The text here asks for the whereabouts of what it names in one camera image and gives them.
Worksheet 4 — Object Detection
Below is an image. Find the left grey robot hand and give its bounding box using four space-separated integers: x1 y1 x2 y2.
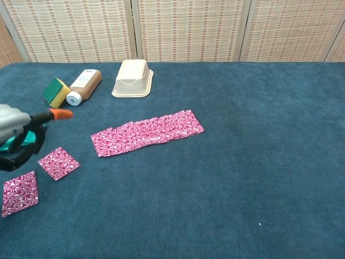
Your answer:
0 104 74 172

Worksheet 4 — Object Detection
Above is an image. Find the row of pink patterned packets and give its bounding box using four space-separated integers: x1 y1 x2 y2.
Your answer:
91 109 206 159

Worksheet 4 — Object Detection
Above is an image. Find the green plastic package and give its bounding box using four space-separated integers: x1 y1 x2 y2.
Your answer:
1 123 49 152

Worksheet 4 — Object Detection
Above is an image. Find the green and yellow sponge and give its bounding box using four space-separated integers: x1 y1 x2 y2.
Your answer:
42 77 71 109

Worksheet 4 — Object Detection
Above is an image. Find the woven bamboo screen panel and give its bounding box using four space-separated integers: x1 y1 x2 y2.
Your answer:
239 0 345 63
0 13 24 68
325 26 345 63
132 0 250 63
0 0 137 64

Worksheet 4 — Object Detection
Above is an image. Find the brown bottle with white cap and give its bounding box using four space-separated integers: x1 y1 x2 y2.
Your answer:
66 69 103 107

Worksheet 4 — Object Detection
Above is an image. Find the beige plastic container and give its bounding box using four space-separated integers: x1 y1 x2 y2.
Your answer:
111 59 154 98

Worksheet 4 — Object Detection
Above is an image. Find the dark blue felt table cover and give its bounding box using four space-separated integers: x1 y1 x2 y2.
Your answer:
0 61 345 259

